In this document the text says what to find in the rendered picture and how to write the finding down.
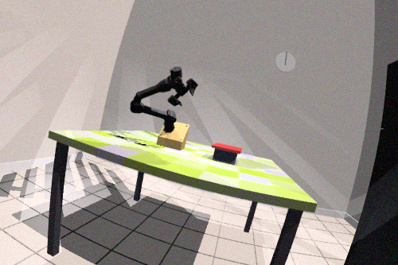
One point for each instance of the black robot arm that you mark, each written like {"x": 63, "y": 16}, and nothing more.
{"x": 173, "y": 81}

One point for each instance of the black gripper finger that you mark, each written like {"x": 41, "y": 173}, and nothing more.
{"x": 191, "y": 88}
{"x": 176, "y": 101}

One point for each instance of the red lid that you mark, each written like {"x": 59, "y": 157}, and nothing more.
{"x": 229, "y": 148}

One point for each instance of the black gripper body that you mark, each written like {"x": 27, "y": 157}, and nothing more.
{"x": 182, "y": 90}

